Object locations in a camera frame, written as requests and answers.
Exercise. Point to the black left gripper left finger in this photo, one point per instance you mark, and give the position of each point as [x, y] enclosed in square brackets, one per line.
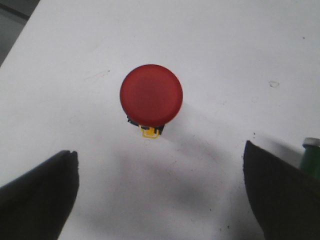
[36, 205]

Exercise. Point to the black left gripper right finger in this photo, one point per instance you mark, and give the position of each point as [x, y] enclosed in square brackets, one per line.
[284, 200]

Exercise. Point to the red push button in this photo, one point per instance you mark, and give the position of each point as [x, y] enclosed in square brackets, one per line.
[151, 96]

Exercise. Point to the green conveyor belt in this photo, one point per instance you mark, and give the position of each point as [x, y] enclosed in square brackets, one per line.
[310, 163]

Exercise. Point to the aluminium conveyor frame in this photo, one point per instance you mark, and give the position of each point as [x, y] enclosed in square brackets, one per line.
[311, 141]

